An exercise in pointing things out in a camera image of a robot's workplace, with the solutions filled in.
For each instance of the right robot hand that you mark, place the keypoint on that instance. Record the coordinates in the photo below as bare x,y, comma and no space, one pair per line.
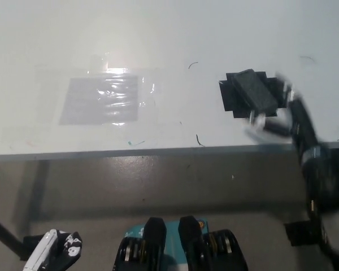
302,121

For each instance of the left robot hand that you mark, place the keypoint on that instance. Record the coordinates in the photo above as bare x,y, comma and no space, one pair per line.
45,251

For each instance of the dark grey whiteboard eraser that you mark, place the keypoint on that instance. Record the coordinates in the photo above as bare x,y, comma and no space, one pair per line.
255,90

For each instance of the black teal robot torso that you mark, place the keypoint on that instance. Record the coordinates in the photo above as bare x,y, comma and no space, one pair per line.
183,248

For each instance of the black floor plate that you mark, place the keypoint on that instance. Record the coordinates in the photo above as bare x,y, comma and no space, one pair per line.
300,233
31,245

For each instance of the black table leg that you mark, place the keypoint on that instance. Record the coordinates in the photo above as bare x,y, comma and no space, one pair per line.
5,234

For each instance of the black tape patch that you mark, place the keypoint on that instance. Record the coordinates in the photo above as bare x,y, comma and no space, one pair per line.
228,98

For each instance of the grey paper sheet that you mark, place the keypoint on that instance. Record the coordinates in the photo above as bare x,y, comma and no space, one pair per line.
82,107

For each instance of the clear plastic film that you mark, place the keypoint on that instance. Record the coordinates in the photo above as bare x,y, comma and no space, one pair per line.
149,90

